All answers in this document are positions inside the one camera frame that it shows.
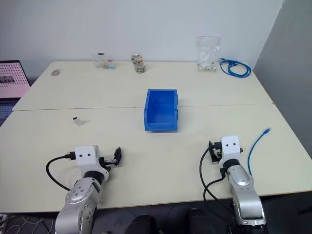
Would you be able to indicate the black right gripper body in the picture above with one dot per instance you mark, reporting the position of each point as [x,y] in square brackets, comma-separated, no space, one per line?
[217,151]

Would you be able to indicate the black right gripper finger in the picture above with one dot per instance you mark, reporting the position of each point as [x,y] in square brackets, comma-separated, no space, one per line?
[214,161]
[211,144]

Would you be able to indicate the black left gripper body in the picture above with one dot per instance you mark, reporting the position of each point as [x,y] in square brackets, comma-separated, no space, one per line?
[107,161]

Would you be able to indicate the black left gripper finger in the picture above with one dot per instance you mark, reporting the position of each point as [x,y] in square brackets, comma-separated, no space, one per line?
[118,154]

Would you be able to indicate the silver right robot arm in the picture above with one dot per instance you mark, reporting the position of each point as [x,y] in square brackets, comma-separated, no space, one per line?
[243,190]

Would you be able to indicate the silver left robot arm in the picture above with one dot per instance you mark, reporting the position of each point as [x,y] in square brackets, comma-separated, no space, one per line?
[78,200]

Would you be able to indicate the small white black object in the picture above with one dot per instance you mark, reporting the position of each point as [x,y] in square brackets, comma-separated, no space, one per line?
[78,121]

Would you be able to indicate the blue plastic storage bin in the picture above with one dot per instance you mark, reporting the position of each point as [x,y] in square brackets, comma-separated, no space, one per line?
[161,112]

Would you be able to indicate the dark rounded shape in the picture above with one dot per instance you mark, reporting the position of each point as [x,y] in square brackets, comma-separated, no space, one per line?
[200,219]
[141,225]

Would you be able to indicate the clear zip bag white connectors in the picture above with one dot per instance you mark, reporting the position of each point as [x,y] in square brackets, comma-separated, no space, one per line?
[207,57]

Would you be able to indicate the clear jar of coloured beads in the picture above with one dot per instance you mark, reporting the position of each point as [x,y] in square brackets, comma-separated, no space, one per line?
[139,64]

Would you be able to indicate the small clear plastic box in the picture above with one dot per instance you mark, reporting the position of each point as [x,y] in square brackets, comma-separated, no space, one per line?
[104,62]

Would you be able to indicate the small brown round disc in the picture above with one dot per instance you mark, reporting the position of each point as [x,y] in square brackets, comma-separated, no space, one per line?
[56,72]

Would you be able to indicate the laptop with pink screen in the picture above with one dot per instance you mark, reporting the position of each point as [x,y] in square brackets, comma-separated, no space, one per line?
[11,80]

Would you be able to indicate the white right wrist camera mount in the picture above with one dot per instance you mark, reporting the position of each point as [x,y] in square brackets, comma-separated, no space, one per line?
[230,146]

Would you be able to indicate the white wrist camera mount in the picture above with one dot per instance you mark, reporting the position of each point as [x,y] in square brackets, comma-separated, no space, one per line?
[230,146]
[85,156]

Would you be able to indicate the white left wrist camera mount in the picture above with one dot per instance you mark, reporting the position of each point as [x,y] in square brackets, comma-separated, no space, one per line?
[85,156]

